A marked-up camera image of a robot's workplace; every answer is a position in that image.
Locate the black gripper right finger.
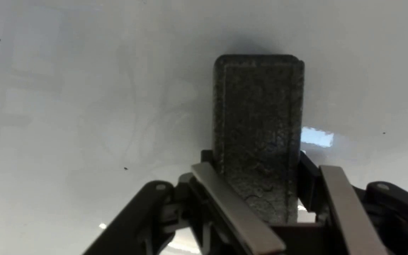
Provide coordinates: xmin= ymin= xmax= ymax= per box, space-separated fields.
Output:
xmin=298 ymin=150 xmax=408 ymax=255

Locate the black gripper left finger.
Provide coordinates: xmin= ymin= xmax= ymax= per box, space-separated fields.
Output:
xmin=83 ymin=161 xmax=288 ymax=255

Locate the large wall whiteboard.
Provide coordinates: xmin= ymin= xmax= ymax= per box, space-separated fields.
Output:
xmin=0 ymin=0 xmax=408 ymax=255

